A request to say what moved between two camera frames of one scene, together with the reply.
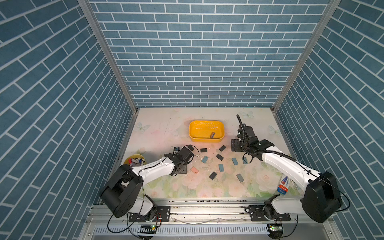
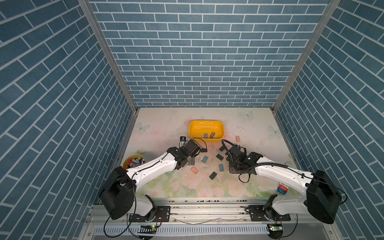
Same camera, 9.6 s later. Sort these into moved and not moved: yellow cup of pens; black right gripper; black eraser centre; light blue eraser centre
Moved: black right gripper
Not moved: light blue eraser centre; yellow cup of pens; black eraser centre
